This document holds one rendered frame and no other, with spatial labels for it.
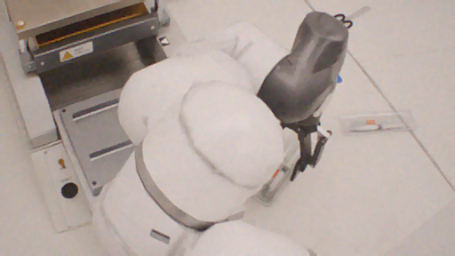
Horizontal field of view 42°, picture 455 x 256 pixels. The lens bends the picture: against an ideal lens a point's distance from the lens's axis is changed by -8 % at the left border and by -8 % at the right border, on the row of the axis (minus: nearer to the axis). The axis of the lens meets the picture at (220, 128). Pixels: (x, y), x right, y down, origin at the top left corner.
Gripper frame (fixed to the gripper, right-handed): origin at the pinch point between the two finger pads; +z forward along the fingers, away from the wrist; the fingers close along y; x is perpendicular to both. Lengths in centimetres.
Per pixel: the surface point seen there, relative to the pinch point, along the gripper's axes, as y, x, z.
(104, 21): -34.2, -12.2, -26.3
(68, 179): -27.6, -31.5, -6.0
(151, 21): -28.3, -6.5, -25.3
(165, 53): -24.3, -7.2, -20.2
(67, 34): -37.5, -18.3, -26.3
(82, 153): -22.5, -31.7, -19.8
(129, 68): -30.9, -9.4, -13.4
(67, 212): -26.1, -34.7, 0.3
